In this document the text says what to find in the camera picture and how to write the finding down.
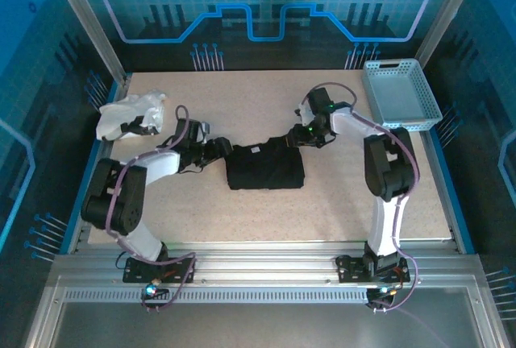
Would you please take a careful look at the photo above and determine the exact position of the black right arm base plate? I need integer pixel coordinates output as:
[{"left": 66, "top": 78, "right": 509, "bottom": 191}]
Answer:
[{"left": 335, "top": 254, "right": 411, "bottom": 284}]

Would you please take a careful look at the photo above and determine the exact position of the small LED circuit board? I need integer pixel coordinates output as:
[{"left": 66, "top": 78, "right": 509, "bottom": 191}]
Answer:
[
  {"left": 140, "top": 282, "right": 170, "bottom": 300},
  {"left": 365, "top": 285, "right": 400, "bottom": 300}
]

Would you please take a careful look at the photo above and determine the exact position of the grey slotted cable duct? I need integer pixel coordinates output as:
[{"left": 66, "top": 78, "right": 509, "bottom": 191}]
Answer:
[{"left": 63, "top": 286, "right": 371, "bottom": 305}]

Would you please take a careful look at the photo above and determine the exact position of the grey metal front panel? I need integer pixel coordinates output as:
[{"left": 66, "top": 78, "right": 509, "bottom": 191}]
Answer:
[{"left": 23, "top": 275, "right": 511, "bottom": 348}]

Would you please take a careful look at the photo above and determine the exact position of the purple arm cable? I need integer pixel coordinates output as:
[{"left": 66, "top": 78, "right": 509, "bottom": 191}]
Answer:
[
  {"left": 302, "top": 81, "right": 420, "bottom": 313},
  {"left": 104, "top": 105, "right": 198, "bottom": 313}
]

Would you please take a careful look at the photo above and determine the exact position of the aluminium frame post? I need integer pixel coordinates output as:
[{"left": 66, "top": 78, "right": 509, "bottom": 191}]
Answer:
[
  {"left": 414, "top": 0, "right": 487, "bottom": 70},
  {"left": 44, "top": 0, "right": 132, "bottom": 85}
]

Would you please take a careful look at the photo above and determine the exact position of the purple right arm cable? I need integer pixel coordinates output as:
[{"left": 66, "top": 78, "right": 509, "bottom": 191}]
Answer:
[{"left": 302, "top": 81, "right": 420, "bottom": 313}]

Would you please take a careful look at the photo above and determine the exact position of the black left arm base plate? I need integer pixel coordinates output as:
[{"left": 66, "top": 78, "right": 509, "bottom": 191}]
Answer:
[{"left": 123, "top": 256, "right": 198, "bottom": 284}]

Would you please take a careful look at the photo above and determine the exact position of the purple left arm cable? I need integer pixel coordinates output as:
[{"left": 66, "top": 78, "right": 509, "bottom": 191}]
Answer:
[{"left": 104, "top": 105, "right": 198, "bottom": 313}]

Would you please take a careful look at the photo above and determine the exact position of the aluminium mounting rail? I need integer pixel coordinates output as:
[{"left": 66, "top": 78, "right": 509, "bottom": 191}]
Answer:
[{"left": 52, "top": 240, "right": 485, "bottom": 284}]

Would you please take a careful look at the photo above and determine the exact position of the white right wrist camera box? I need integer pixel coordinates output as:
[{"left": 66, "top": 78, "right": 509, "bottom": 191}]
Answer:
[{"left": 297, "top": 97, "right": 314, "bottom": 126}]

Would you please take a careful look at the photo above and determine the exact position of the white crumpled t-shirt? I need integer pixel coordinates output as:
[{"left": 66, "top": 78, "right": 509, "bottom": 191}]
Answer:
[{"left": 98, "top": 89, "right": 169, "bottom": 142}]

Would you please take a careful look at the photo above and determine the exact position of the black floral print t-shirt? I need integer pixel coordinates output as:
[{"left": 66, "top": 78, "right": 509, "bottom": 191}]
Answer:
[{"left": 224, "top": 136, "right": 306, "bottom": 192}]

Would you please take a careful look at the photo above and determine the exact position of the grey perforated plastic basket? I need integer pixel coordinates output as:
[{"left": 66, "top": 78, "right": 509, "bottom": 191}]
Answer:
[{"left": 361, "top": 59, "right": 443, "bottom": 131}]

